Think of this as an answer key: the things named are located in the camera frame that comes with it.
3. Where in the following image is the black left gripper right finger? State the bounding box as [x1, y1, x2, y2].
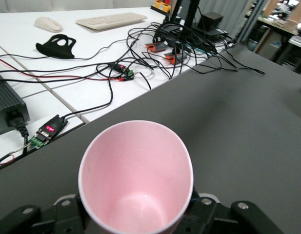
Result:
[176, 188, 285, 234]

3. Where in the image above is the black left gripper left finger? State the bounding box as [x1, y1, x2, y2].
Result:
[0, 194, 91, 234]

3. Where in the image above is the pink plastic cup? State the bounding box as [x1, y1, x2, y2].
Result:
[78, 120, 194, 234]

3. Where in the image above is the large black serial adapter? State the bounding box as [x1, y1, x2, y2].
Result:
[27, 114, 69, 150]

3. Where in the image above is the dark grey table mat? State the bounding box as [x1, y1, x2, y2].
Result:
[0, 41, 301, 234]

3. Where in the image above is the white table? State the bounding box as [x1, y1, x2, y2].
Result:
[0, 6, 239, 171]

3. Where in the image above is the grey ribbed power supply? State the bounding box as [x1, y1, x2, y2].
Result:
[0, 69, 31, 137]

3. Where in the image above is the small black adapter red light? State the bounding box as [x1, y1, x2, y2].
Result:
[108, 62, 137, 81]

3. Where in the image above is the orange grey clamp device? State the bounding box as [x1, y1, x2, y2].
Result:
[163, 51, 187, 65]
[144, 40, 168, 53]

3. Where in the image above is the black face mask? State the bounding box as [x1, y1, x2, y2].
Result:
[35, 34, 77, 59]

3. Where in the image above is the grey cabinet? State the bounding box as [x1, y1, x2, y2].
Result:
[254, 28, 294, 65]

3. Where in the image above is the beige computer mouse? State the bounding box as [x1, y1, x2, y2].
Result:
[34, 16, 64, 33]

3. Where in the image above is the dark brown box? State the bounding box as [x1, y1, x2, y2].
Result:
[198, 11, 224, 32]

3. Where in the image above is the beige keyboard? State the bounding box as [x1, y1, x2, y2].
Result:
[75, 12, 148, 32]

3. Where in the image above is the wooden desk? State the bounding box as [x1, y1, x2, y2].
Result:
[245, 0, 301, 36]

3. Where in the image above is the yellow storage box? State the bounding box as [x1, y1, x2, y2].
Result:
[151, 0, 172, 13]

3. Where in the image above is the black power plug cable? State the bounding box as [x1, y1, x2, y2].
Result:
[5, 113, 31, 158]

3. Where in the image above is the black adapter cable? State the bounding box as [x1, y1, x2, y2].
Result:
[63, 78, 115, 120]

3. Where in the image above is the thin red cable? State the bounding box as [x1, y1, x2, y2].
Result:
[0, 55, 124, 83]

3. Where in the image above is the black cable with loop end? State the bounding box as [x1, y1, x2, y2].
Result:
[189, 47, 266, 75]

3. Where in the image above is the long thin black cable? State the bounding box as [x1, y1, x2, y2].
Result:
[0, 39, 129, 61]

